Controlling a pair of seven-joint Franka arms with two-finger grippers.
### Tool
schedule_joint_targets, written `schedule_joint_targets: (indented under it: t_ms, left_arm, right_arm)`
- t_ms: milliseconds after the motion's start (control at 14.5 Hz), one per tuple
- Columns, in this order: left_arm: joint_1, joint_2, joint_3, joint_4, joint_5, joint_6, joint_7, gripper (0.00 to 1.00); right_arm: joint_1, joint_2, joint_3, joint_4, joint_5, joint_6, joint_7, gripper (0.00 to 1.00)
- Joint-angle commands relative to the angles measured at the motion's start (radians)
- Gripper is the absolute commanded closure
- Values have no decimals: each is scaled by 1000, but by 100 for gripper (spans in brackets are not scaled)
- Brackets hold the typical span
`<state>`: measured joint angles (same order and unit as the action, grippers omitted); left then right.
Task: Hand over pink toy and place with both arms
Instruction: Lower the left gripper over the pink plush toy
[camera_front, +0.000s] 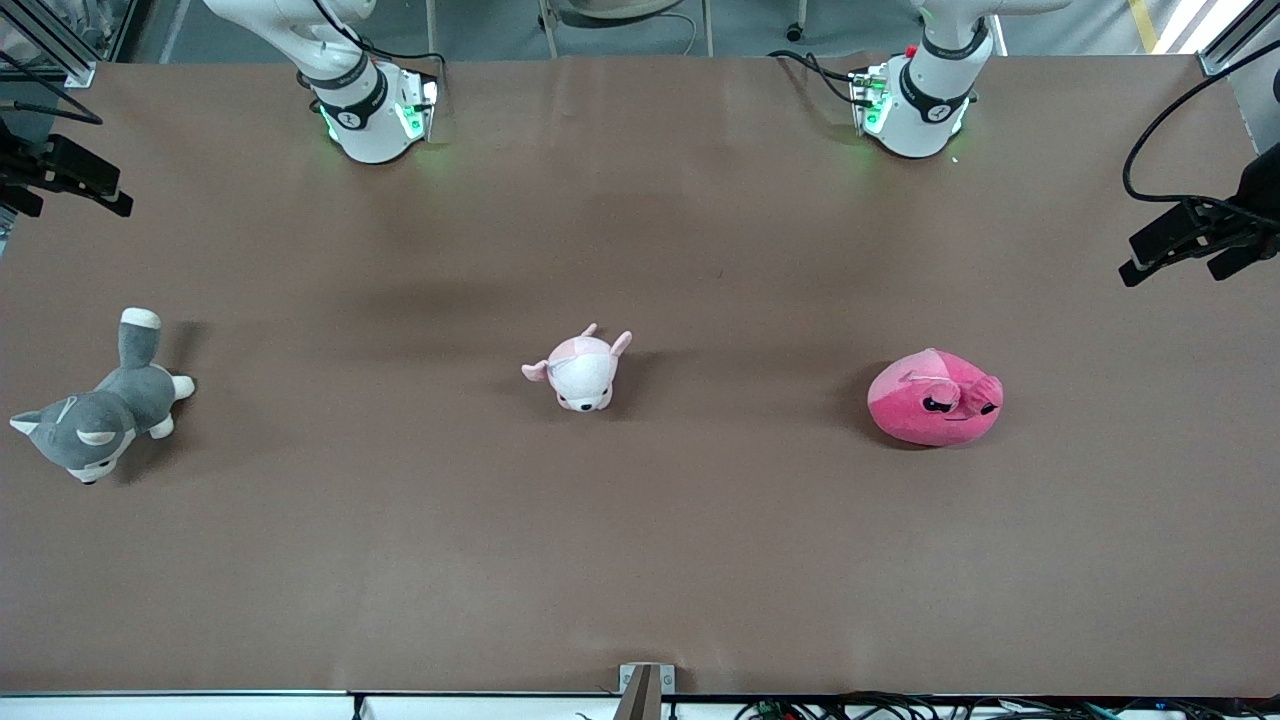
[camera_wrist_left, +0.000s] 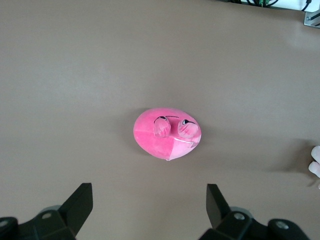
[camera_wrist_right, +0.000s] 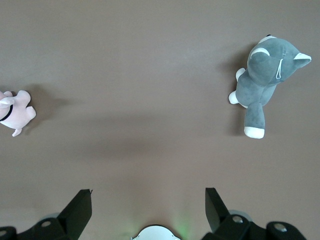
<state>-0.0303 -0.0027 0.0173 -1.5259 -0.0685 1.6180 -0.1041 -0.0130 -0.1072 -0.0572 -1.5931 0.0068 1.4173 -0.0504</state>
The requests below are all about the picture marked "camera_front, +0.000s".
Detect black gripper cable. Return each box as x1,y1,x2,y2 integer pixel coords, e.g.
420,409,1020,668
1121,38,1280,207
0,50,104,127

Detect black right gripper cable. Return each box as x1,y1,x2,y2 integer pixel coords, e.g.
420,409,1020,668
0,50,104,127

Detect black arm base cable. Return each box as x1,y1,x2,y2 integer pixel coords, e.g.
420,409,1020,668
767,49,863,107
310,0,447,76

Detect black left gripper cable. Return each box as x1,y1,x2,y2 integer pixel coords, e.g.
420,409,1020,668
1121,38,1280,207

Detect black right arm base cable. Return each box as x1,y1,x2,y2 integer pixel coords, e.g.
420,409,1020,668
310,0,447,76

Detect aluminium frame profile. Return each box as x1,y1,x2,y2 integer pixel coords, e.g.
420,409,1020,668
0,0,97,89
1197,0,1280,77

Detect black left arm base cable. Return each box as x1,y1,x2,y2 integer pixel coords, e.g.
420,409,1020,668
767,49,863,107

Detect grey white plush husky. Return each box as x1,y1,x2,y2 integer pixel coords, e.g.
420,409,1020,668
9,307,196,486

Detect metal table edge bracket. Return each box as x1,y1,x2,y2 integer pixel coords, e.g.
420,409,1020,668
619,662,676,720

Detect tangled black cable bundle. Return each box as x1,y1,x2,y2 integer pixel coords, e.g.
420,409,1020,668
733,691,1280,720

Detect round pink plush toy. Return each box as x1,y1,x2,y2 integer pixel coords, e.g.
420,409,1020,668
866,347,1005,448

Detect metal chair leg frame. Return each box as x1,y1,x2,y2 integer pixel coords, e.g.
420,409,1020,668
538,0,717,58

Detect pale pink white plush dog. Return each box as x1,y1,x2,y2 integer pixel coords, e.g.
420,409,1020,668
521,322,633,413

